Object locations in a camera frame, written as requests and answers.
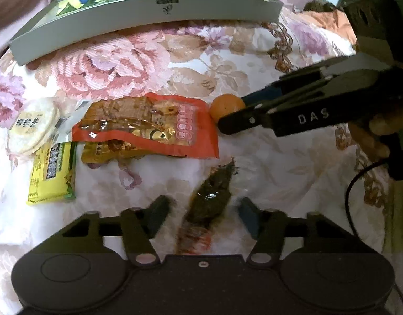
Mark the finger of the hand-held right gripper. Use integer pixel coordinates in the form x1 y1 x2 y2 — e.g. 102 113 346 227
240 55 352 106
217 101 278 136

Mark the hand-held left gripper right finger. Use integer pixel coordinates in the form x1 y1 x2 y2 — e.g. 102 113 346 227
237 196 353 267

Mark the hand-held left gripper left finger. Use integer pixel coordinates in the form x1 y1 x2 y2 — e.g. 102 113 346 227
60 195 172 267

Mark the small orange fruit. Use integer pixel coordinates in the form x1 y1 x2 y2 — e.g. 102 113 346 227
210 94 246 125

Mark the dark brown snack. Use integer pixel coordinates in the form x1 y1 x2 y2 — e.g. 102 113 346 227
175 157 240 255

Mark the red snack packet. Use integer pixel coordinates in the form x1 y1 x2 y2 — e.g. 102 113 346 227
72 92 220 160

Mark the gold snack packet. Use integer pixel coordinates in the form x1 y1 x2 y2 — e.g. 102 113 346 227
80 139 146 166

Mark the round rice cracker packet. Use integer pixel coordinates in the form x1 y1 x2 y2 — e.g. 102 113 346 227
6 98 91 156

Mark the grey rectangular box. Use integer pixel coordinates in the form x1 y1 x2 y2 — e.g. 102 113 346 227
8 0 284 66

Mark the person's right hand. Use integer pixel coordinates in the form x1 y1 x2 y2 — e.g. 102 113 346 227
349 104 403 160

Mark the floral bedsheet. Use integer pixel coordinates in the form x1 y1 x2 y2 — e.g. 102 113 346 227
0 3 395 315

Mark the orange cloth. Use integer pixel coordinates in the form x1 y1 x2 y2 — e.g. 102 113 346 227
316 8 358 56

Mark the yellow snack packet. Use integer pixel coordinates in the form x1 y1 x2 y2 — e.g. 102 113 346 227
26 141 77 206

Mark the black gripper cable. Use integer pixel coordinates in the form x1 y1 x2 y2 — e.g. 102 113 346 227
344 157 395 240

